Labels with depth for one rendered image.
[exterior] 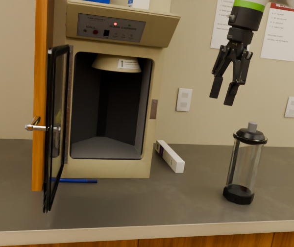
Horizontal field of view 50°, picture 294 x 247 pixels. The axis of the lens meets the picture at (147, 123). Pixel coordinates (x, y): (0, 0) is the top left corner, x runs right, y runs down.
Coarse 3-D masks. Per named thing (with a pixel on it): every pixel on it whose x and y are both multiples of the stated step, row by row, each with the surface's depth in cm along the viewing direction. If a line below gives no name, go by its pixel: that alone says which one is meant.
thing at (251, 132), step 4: (248, 124) 103; (252, 124) 102; (256, 124) 102; (244, 128) 106; (248, 128) 103; (252, 128) 102; (256, 128) 103; (236, 132) 105; (240, 132) 103; (244, 132) 102; (248, 132) 102; (252, 132) 102; (256, 132) 103; (260, 132) 104; (244, 136) 101; (248, 136) 100; (252, 136) 100; (256, 136) 100; (260, 136) 101; (264, 136) 102
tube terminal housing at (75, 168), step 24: (120, 0) 98; (168, 0) 101; (96, 48) 100; (120, 48) 102; (144, 48) 103; (72, 72) 100; (72, 96) 102; (144, 144) 116; (72, 168) 109; (96, 168) 111; (120, 168) 113; (144, 168) 115
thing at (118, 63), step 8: (104, 56) 106; (112, 56) 105; (120, 56) 106; (128, 56) 107; (96, 64) 108; (104, 64) 105; (112, 64) 105; (120, 64) 105; (128, 64) 106; (136, 64) 109; (128, 72) 106; (136, 72) 108
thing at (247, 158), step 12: (240, 144) 102; (252, 144) 99; (264, 144) 100; (240, 156) 102; (252, 156) 101; (240, 168) 103; (252, 168) 102; (228, 180) 107; (240, 180) 104; (252, 180) 104; (240, 192) 104; (252, 192) 106
